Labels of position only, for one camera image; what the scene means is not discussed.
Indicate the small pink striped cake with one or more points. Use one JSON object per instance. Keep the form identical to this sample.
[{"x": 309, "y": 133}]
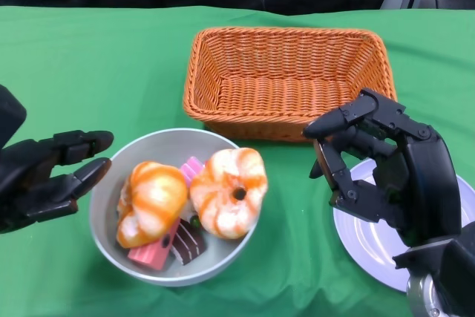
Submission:
[{"x": 191, "y": 168}]

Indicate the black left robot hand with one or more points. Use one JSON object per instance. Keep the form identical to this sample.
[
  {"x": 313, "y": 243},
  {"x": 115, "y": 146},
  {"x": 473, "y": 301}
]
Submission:
[{"x": 22, "y": 183}]

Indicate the small green ball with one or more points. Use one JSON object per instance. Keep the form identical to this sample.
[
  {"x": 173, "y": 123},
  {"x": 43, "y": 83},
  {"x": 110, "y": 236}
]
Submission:
[{"x": 195, "y": 222}]

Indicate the orange-striped bread without dark hole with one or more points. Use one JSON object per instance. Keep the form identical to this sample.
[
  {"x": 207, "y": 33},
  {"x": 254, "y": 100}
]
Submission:
[{"x": 152, "y": 202}]

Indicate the green tablecloth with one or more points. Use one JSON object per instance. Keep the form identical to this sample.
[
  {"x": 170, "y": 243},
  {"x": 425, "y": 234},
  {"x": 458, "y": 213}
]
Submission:
[{"x": 74, "y": 72}]

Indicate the chocolate layered cake slice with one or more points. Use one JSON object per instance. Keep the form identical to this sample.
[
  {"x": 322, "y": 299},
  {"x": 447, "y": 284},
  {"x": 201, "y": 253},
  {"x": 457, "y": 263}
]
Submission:
[{"x": 187, "y": 244}]

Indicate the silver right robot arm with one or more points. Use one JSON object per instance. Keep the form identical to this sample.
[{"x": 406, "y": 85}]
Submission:
[{"x": 423, "y": 294}]

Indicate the white round plate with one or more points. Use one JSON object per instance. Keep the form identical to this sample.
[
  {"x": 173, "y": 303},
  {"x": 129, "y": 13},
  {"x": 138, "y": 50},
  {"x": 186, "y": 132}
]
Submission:
[{"x": 367, "y": 246}]

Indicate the orange wicker basket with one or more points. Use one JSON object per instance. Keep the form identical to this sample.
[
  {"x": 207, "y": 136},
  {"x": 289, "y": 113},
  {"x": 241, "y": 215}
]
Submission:
[{"x": 289, "y": 90}]

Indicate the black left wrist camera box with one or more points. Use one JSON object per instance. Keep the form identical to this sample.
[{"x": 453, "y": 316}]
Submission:
[{"x": 9, "y": 116}]

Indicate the orange-striped bread with dark hole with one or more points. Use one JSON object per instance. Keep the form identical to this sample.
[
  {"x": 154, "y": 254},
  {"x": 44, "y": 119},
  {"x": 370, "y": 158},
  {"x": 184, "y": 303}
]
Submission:
[{"x": 222, "y": 179}]

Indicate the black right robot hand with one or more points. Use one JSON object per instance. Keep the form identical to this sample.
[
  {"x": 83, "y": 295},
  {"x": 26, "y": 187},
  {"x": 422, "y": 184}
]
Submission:
[{"x": 426, "y": 183}]

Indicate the grey-green ribbed bowl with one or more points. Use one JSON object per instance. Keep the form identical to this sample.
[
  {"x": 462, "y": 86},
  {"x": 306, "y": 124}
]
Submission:
[{"x": 156, "y": 146}]

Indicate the large pink layered cake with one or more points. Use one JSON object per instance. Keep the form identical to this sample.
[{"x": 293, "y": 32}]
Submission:
[{"x": 148, "y": 255}]

